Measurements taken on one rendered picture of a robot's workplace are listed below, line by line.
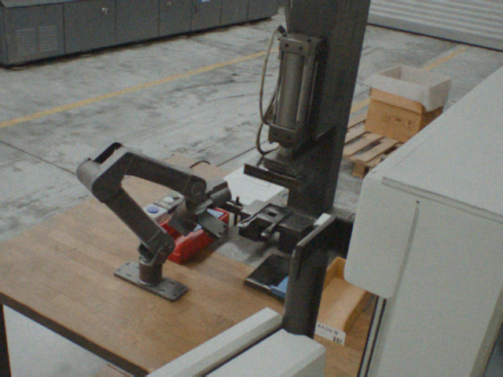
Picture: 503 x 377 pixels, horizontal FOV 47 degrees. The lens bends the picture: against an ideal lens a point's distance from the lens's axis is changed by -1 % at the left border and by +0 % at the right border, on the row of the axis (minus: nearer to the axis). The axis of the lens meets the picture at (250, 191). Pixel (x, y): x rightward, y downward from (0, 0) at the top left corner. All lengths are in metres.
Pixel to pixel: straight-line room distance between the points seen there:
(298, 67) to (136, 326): 0.76
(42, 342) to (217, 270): 1.33
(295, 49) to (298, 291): 1.05
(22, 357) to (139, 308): 1.31
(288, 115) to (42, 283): 0.77
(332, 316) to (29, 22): 5.54
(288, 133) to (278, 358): 1.10
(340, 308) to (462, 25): 9.52
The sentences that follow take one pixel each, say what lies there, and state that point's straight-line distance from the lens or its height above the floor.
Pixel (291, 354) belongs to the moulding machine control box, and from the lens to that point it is 0.52.
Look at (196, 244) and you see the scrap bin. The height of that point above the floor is 0.93.
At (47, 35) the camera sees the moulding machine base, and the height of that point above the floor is 0.32.
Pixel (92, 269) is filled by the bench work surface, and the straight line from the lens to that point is 1.59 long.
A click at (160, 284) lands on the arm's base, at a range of 1.52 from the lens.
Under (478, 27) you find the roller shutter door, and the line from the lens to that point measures 10.77.
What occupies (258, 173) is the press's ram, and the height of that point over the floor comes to 1.12.
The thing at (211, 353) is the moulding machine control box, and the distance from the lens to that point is 0.51.
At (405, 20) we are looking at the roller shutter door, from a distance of 11.09.
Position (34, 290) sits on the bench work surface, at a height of 0.90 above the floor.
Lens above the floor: 1.81
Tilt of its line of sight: 27 degrees down
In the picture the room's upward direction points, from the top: 6 degrees clockwise
